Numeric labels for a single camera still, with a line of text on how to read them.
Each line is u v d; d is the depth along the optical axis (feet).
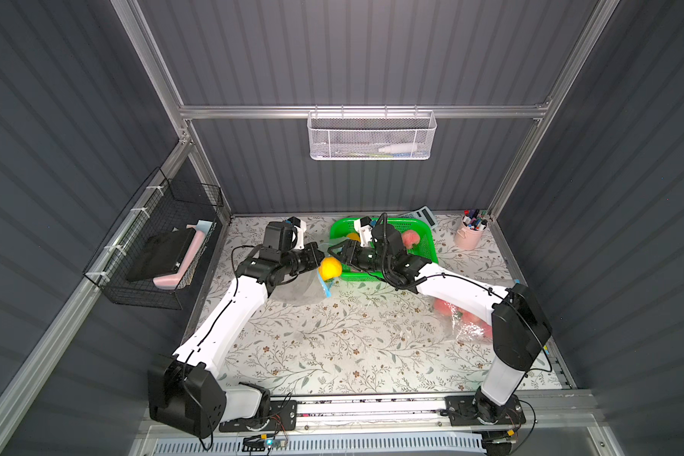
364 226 2.48
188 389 1.21
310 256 2.28
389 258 2.11
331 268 2.61
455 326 2.77
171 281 2.11
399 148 2.91
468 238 3.43
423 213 3.89
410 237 3.45
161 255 2.21
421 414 2.47
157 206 2.49
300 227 2.40
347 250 2.39
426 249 3.33
